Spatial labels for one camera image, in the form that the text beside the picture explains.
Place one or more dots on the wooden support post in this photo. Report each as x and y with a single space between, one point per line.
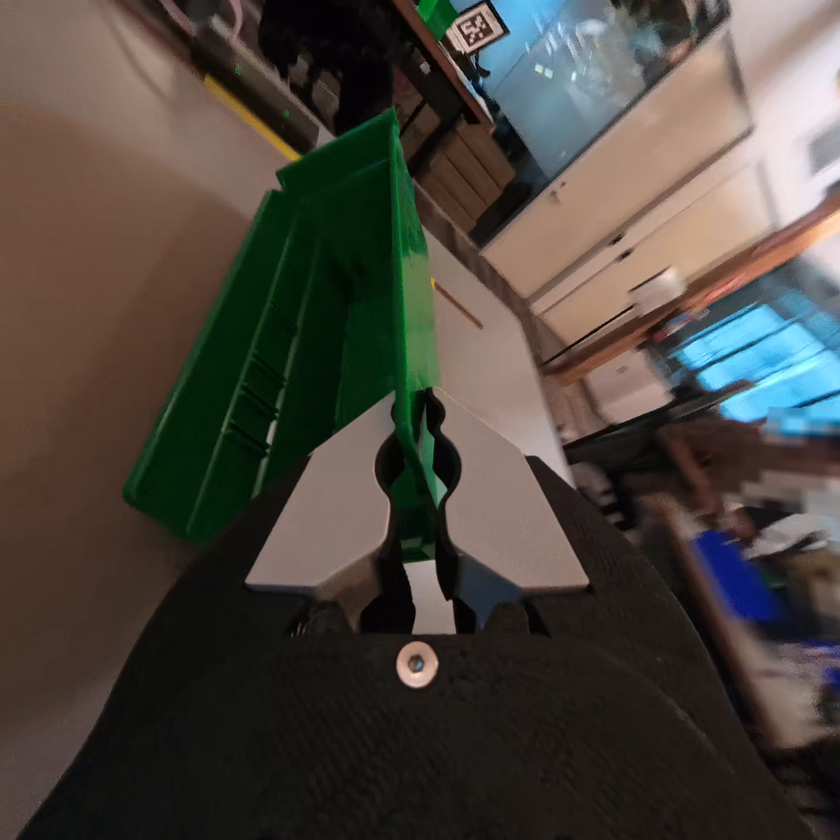
754 262

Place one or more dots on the white door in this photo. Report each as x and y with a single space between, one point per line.
623 216
656 302

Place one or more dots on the blue plastic bin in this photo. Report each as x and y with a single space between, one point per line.
735 577

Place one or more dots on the bright window wall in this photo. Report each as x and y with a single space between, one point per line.
754 354

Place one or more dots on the glass partition wall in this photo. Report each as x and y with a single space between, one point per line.
590 79

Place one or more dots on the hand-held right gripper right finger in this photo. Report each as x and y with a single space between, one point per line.
512 525

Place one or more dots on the black charger box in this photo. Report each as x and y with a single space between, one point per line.
262 85

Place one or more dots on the green plastic bin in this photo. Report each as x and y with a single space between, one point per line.
295 328
436 12

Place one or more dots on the wooden work table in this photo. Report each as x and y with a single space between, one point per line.
446 65

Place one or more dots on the fiducial marker sign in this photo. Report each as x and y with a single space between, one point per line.
476 29

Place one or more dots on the whiteboard sign stand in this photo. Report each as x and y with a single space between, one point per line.
656 285

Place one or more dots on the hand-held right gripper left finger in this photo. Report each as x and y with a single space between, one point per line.
321 525

